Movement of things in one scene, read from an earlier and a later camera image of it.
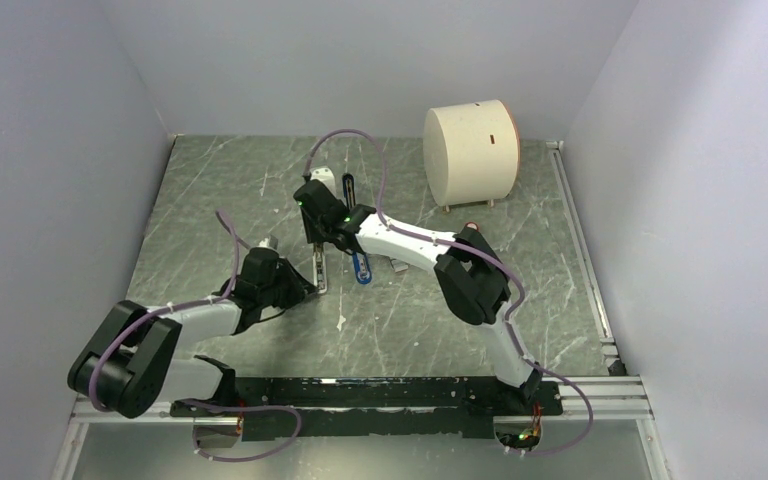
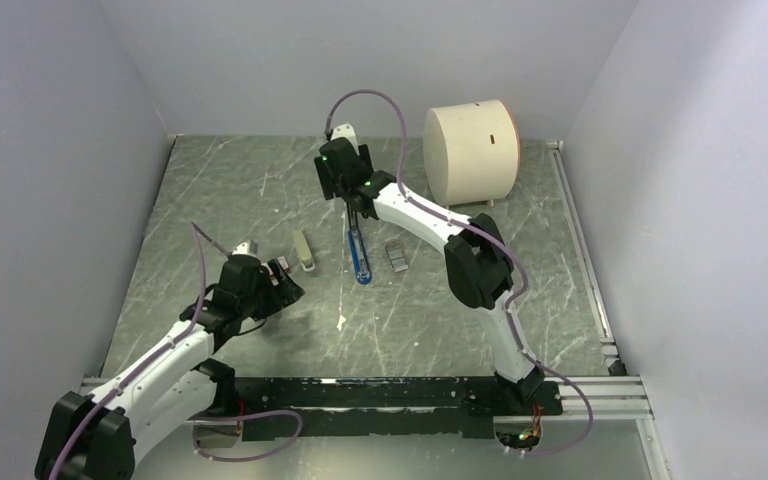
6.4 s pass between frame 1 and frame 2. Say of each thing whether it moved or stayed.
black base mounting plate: stayed
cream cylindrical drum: stayed
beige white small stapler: moved
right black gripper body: moved
